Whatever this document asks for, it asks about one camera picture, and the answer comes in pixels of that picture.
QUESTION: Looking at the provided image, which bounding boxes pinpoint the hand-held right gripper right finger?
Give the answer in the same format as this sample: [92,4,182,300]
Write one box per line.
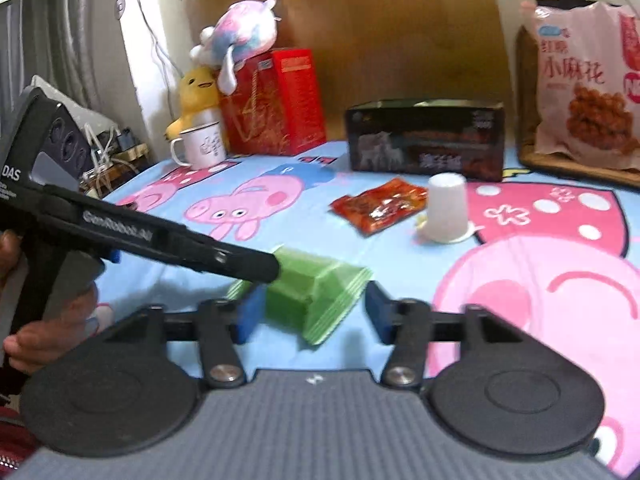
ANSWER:
[365,282,530,391]

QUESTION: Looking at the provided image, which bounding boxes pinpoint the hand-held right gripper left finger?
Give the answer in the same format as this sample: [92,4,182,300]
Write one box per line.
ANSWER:
[107,285,268,389]

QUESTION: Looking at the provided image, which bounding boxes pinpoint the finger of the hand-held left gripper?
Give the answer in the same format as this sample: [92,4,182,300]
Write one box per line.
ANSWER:
[192,236,282,284]

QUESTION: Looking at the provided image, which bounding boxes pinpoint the large green leaf-print snack packet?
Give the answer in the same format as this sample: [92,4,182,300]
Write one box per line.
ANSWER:
[227,246,374,346]

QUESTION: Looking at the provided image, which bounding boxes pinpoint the black cardboard box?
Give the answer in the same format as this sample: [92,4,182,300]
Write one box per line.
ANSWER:
[346,98,506,184]

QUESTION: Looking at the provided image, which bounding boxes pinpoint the person's left hand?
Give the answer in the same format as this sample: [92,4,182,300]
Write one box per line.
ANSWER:
[0,229,101,376]

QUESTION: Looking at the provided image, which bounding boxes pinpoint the white router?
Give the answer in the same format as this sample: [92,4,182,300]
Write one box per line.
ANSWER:
[81,122,117,182]

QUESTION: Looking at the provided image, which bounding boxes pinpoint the grey patterned cloth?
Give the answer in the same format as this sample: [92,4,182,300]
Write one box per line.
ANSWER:
[30,75,117,133]

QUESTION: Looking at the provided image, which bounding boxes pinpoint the power strip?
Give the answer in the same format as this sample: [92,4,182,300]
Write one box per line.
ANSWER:
[106,129,151,172]

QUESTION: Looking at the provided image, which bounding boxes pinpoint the red snack packet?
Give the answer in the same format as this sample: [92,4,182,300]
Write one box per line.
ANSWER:
[330,177,430,237]

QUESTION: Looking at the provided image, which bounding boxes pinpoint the white enamel mug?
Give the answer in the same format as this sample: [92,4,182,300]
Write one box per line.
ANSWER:
[169,123,226,170]

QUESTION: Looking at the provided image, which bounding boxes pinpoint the grey curtain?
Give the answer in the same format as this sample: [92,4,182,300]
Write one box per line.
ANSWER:
[0,0,122,127]

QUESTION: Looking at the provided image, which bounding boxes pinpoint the white plastic cup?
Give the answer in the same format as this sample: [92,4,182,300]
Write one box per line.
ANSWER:
[416,172,477,245]

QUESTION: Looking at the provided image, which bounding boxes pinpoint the cartoon pig printed bed sheet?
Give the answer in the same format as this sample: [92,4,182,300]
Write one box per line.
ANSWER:
[95,140,640,480]

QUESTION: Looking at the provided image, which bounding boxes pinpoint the yellow plush toy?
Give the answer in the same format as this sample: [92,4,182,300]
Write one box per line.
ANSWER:
[165,65,224,139]

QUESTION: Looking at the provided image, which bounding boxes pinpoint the red gift box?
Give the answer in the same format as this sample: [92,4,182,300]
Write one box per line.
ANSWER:
[217,48,328,157]

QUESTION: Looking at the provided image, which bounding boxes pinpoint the white long-eared plush toy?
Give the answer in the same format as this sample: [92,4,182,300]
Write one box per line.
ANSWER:
[190,30,242,96]

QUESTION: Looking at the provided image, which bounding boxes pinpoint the pastel pink blue plush toy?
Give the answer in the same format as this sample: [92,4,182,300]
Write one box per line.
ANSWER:
[200,0,282,67]

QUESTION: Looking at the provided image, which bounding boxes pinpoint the brown seat cushion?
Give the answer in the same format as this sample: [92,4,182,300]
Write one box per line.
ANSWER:
[515,25,640,191]

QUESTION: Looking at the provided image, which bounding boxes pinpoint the wooden board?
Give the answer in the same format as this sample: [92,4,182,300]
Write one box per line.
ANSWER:
[185,0,517,147]

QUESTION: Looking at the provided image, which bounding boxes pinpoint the dark red bag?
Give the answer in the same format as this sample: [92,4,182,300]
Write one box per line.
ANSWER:
[0,405,42,477]

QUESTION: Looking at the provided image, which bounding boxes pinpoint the large pink snack bag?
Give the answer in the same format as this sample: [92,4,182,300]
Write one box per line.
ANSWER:
[520,0,640,159]

